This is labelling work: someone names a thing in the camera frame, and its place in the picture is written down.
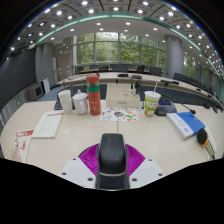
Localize red drink bottle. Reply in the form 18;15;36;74
85;73;102;117

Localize curved conference table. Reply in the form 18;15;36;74
56;70;221;108

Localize printed drink cup with straw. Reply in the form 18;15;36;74
143;80;162;118

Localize white floor appliance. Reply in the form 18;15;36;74
40;78;51;95

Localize white paper cup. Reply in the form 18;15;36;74
57;89;74;116

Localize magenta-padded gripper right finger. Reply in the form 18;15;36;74
125;143;166;189

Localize row of dark chairs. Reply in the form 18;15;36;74
74;63;222;113

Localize black computer mouse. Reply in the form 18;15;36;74
95;132;130;191

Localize cream cardboard box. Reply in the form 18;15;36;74
105;83;141;109

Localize ceiling lights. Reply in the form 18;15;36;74
8;0;224;79

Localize colourful printed leaflet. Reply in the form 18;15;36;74
99;106;140;123

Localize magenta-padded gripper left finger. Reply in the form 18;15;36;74
59;143;101;189

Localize red and white booklet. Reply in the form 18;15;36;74
10;129;35;164

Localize blue and white book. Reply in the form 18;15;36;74
166;111;206;140

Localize black desk microphone unit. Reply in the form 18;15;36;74
53;99;76;111
154;94;197;117

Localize white printed document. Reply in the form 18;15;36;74
31;110;64;139

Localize black handheld microphone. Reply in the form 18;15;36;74
196;127;217;161

